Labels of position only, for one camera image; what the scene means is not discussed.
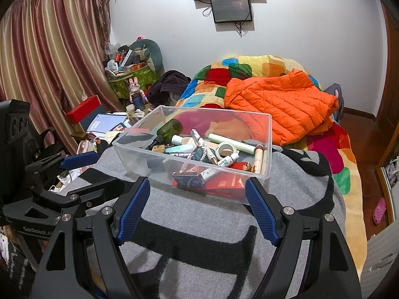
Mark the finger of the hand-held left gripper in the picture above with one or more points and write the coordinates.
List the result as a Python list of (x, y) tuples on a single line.
[(79, 159), (90, 193)]

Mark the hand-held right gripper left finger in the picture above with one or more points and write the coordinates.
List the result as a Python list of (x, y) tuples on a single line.
[(134, 211)]

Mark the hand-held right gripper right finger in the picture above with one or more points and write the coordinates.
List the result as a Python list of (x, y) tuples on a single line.
[(260, 211)]

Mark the clear plastic box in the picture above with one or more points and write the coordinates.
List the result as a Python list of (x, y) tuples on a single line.
[(137, 140)]

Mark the pale green tube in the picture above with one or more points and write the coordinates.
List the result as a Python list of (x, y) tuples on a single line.
[(232, 143)]

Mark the red packet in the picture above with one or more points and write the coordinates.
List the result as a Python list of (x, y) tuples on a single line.
[(227, 187)]

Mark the blue and white papers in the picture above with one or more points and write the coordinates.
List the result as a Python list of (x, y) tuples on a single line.
[(106, 123)]

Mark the red box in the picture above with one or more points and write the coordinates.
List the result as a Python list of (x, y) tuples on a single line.
[(84, 110)]

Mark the cream tube with red band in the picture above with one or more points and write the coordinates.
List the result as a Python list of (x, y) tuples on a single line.
[(260, 158)]

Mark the small white bottle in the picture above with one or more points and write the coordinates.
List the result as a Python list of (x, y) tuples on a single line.
[(228, 160)]

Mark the grey and black blanket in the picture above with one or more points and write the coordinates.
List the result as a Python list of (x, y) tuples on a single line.
[(202, 230)]

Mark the blue box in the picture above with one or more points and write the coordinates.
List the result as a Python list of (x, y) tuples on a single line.
[(188, 181)]

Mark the white tape roll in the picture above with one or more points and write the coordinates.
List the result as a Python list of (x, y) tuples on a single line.
[(227, 150)]

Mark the teal tube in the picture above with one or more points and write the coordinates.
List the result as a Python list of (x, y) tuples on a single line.
[(176, 149)]

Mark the striped curtain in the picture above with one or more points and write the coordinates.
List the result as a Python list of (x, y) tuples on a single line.
[(46, 53)]

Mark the pink rabbit toy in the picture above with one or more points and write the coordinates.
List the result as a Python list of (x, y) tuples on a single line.
[(136, 96)]

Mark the dark green glass bottle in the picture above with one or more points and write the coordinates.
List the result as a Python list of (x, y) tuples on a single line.
[(168, 129)]

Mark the colourful printed blanket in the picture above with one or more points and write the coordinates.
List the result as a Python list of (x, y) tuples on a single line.
[(343, 162)]

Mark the green storage bag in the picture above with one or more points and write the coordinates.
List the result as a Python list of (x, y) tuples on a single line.
[(140, 81)]

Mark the orange puffer jacket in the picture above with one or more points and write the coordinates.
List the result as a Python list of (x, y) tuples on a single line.
[(280, 102)]

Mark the dark purple clothes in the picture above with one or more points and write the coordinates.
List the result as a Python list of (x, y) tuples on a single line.
[(168, 85)]

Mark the pink clog shoe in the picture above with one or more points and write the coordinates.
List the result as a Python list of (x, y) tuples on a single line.
[(379, 210)]

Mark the grey neck pillow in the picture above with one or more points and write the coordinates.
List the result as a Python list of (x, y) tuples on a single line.
[(152, 53)]

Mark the white ribbed panel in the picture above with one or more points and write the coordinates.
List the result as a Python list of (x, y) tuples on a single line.
[(383, 261)]

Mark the grey purple bag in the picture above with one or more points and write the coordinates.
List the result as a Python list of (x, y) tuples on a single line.
[(335, 92)]

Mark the brown wooden door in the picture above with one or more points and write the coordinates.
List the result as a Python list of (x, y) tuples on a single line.
[(391, 84)]

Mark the small black monitor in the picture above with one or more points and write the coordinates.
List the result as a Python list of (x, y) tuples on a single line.
[(230, 8)]

